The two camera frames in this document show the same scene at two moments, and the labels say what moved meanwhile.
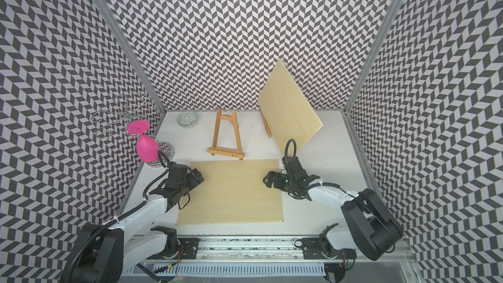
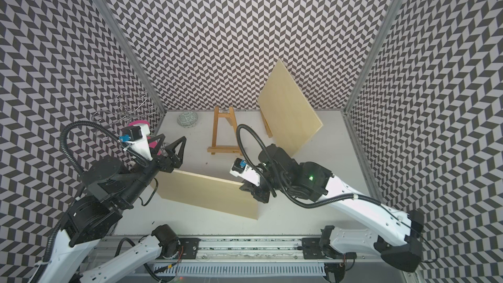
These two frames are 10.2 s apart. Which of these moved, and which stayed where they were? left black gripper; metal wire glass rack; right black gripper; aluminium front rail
Moved: right black gripper; left black gripper
Stayed: aluminium front rail; metal wire glass rack
